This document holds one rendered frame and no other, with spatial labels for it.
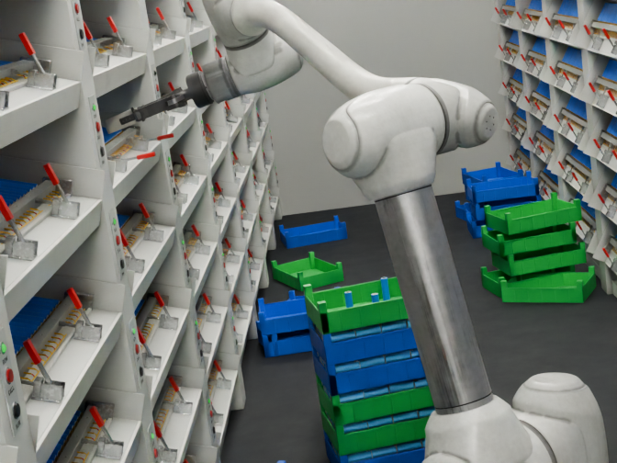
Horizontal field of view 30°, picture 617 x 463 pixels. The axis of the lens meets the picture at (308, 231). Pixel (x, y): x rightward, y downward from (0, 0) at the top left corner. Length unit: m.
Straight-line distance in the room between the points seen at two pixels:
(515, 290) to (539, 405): 2.23
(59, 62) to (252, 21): 0.50
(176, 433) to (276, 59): 0.83
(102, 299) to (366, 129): 0.55
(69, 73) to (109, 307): 0.41
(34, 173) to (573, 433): 1.02
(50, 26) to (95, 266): 0.41
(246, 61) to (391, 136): 0.61
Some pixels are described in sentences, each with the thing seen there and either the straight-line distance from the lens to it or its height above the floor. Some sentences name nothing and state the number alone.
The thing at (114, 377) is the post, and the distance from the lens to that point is 2.07.
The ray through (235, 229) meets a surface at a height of 0.41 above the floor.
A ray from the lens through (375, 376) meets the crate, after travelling 2.89.
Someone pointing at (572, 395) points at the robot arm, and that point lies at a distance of 2.07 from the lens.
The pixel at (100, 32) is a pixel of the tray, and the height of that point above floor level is 1.19.
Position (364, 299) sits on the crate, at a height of 0.41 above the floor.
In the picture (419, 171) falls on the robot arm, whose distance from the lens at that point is 1.90.
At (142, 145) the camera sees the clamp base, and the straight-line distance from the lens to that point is 2.51.
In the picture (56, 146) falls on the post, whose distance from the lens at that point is 1.99.
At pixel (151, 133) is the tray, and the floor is 0.95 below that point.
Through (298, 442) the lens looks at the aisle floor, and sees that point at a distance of 3.26.
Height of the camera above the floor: 1.25
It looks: 12 degrees down
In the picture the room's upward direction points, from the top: 8 degrees counter-clockwise
